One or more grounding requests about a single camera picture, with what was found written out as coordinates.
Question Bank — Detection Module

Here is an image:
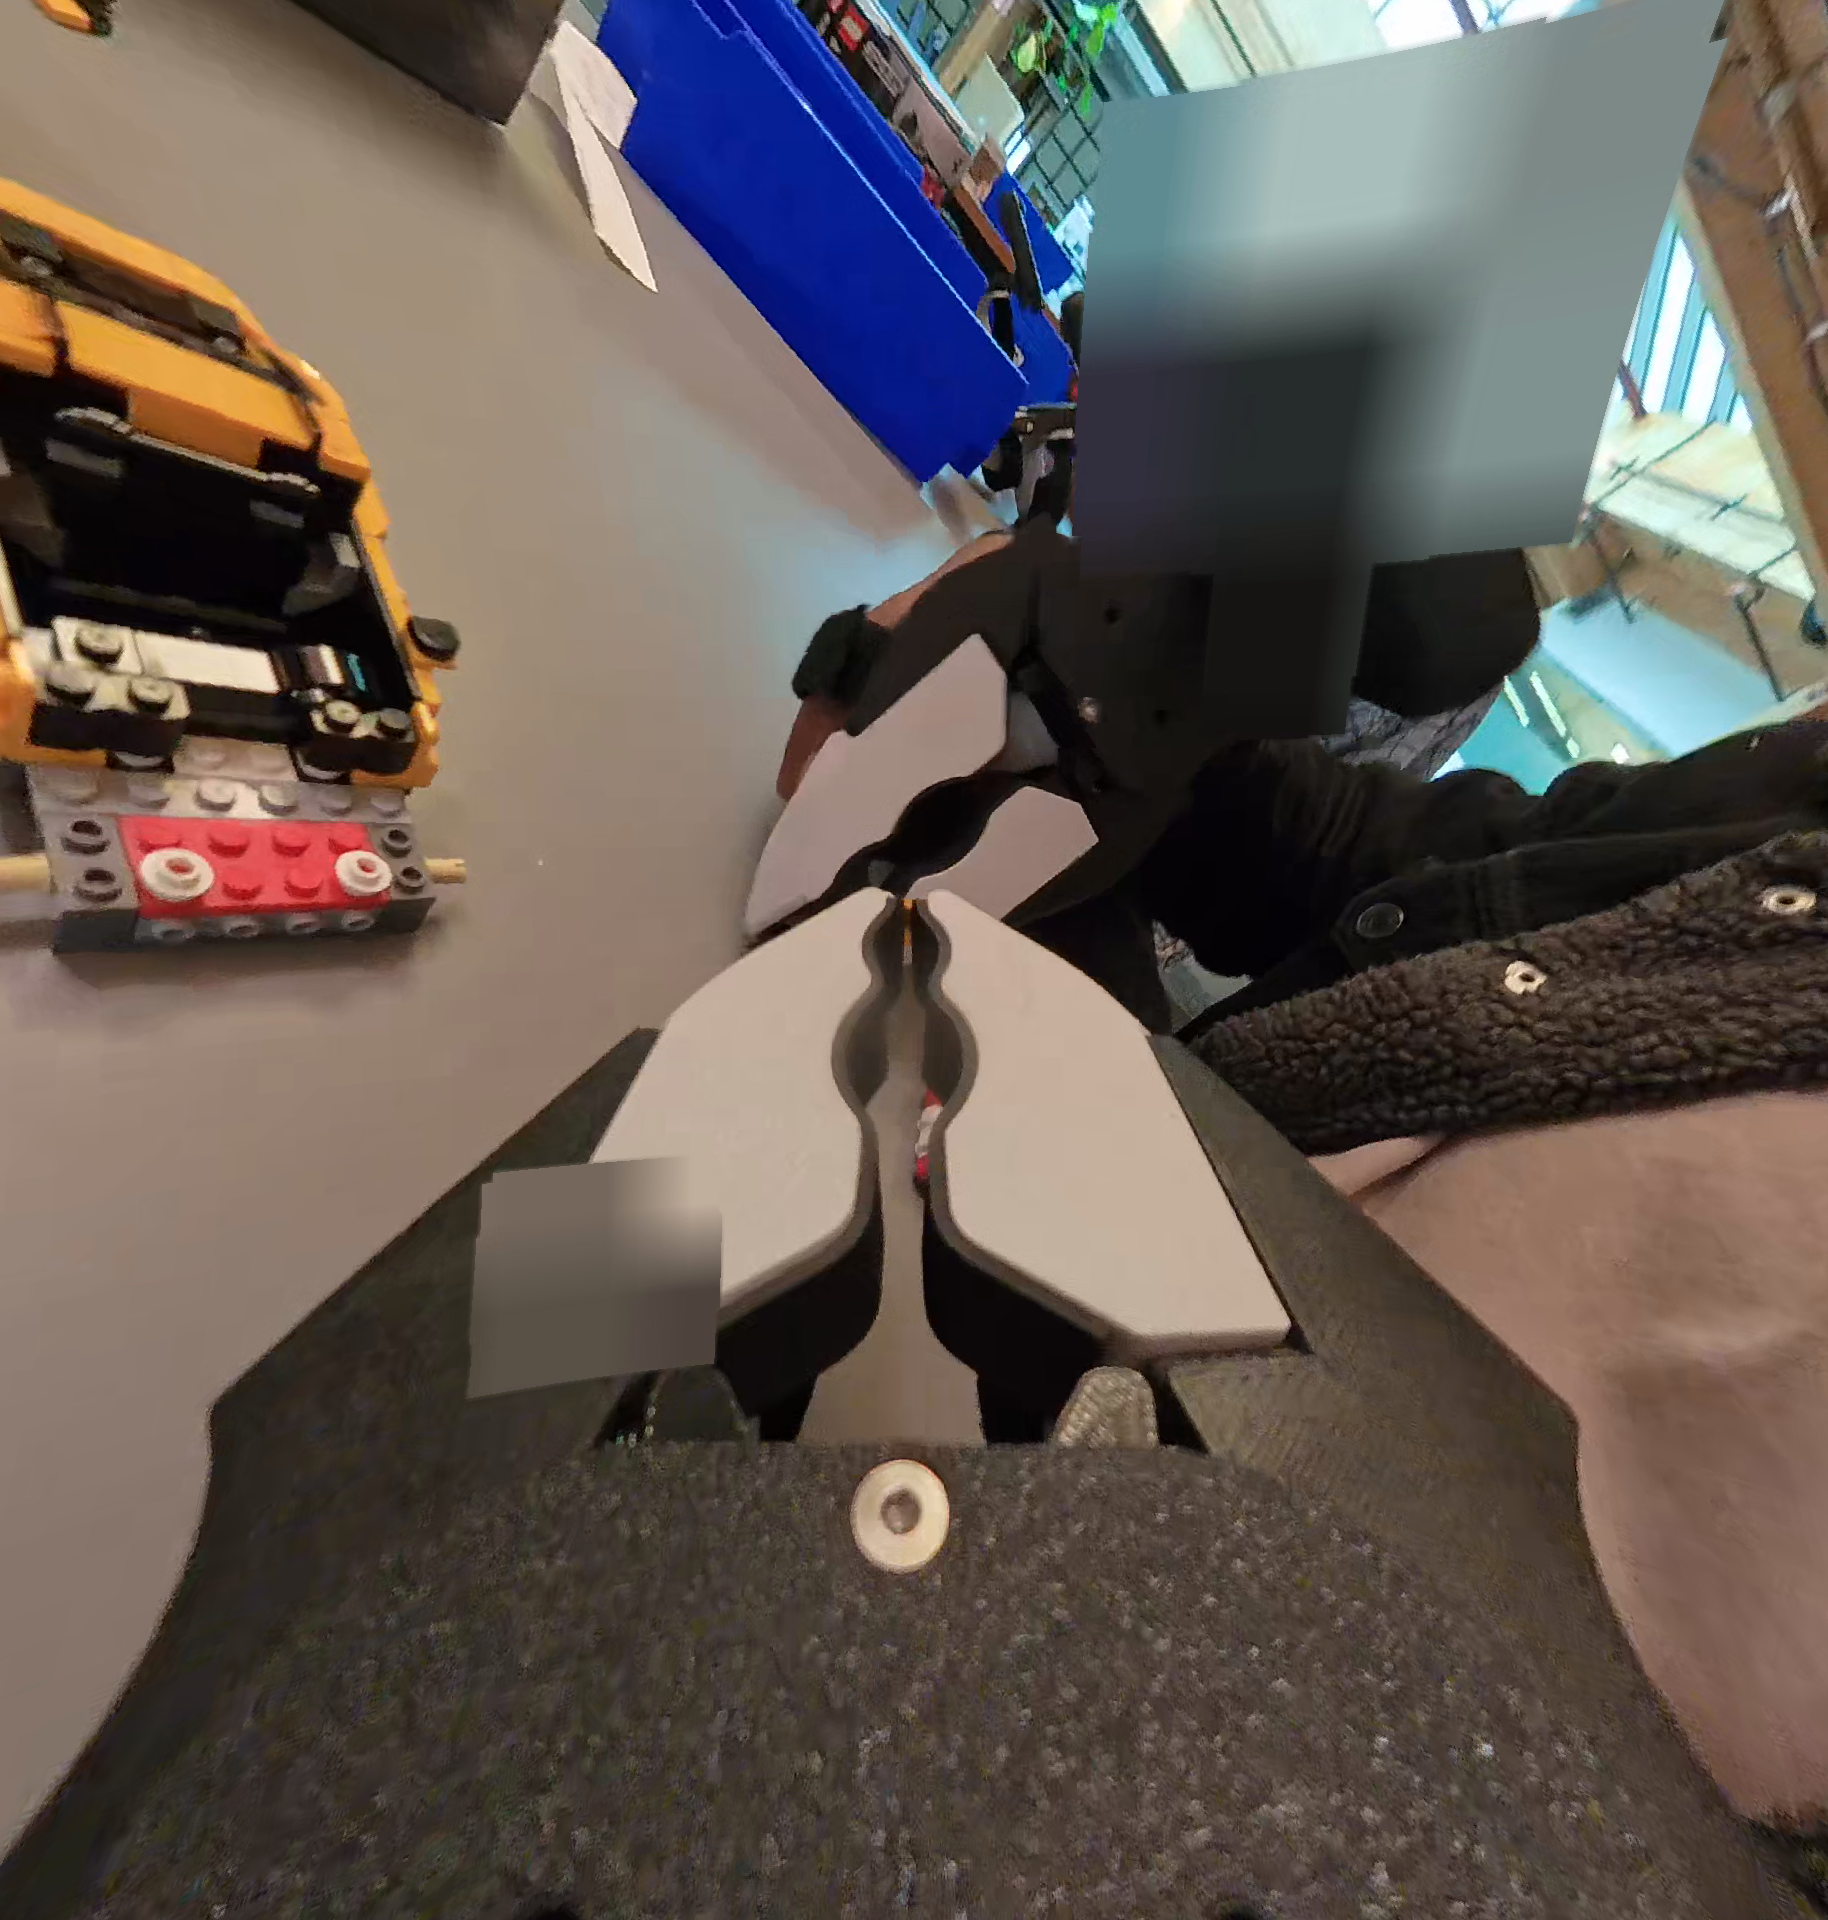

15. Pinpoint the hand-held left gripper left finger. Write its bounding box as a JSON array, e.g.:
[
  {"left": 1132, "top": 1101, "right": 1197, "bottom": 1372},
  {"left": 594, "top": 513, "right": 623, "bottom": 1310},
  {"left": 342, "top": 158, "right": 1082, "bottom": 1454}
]
[{"left": 587, "top": 884, "right": 903, "bottom": 1429}]

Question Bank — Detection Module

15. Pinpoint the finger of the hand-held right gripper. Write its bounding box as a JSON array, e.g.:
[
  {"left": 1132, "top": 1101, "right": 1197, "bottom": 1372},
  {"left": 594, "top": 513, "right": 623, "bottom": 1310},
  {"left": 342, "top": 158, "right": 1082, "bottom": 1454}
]
[
  {"left": 910, "top": 780, "right": 1100, "bottom": 924},
  {"left": 742, "top": 630, "right": 1016, "bottom": 940}
]

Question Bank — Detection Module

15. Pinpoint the white paper bag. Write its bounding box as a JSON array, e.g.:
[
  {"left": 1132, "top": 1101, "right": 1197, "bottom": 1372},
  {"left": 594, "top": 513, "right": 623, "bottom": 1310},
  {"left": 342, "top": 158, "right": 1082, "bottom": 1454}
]
[{"left": 532, "top": 21, "right": 659, "bottom": 294}]

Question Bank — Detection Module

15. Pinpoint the person's right hand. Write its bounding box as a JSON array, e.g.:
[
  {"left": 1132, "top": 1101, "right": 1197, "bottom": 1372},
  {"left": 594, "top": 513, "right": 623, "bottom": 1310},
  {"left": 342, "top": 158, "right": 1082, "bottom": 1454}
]
[{"left": 775, "top": 539, "right": 1005, "bottom": 803}]

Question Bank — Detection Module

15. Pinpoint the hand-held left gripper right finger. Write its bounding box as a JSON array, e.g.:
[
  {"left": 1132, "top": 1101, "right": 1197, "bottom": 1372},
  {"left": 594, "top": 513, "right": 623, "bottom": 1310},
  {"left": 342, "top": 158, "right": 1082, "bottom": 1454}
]
[{"left": 917, "top": 886, "right": 1295, "bottom": 1443}]

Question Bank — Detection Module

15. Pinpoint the yellow lego car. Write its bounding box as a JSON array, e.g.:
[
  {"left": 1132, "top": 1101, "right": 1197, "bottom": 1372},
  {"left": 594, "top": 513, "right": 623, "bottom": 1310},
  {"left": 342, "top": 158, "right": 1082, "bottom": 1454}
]
[{"left": 0, "top": 166, "right": 470, "bottom": 958}]

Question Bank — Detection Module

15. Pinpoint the blue storage bin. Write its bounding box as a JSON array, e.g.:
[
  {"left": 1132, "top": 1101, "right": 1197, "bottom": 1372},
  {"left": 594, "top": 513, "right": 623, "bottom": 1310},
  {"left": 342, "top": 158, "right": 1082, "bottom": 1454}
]
[{"left": 600, "top": 0, "right": 1079, "bottom": 485}]

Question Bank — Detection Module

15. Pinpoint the dark lego box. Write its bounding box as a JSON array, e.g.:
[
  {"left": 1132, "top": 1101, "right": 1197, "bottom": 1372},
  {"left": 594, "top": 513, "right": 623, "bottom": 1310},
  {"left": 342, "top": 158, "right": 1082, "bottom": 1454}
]
[{"left": 285, "top": 0, "right": 563, "bottom": 127}]

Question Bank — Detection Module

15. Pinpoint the person's right forearm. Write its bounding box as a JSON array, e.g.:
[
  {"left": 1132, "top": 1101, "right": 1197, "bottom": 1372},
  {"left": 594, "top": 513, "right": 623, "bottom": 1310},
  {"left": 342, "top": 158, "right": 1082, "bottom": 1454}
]
[{"left": 1137, "top": 734, "right": 1574, "bottom": 983}]

